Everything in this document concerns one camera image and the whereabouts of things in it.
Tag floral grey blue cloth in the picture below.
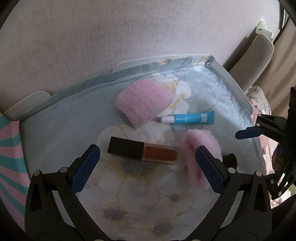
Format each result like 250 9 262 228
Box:
20 56 266 240

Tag pink fluffy sock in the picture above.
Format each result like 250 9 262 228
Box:
181 129 222 190
116 78 174 128

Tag grey sofa cushion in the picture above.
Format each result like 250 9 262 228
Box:
229 34 274 92

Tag pink plush pig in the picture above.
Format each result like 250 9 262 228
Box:
246 86 278 174

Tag black round jar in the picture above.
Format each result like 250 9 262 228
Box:
222 153 237 170

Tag green white wipes pack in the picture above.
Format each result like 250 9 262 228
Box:
255 20 274 40

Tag pink teal cardboard box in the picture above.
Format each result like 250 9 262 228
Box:
0 114 30 230

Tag blue white tube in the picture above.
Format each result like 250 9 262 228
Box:
156 111 215 125

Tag red lip gloss black cap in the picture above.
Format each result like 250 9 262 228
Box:
107 136 179 165

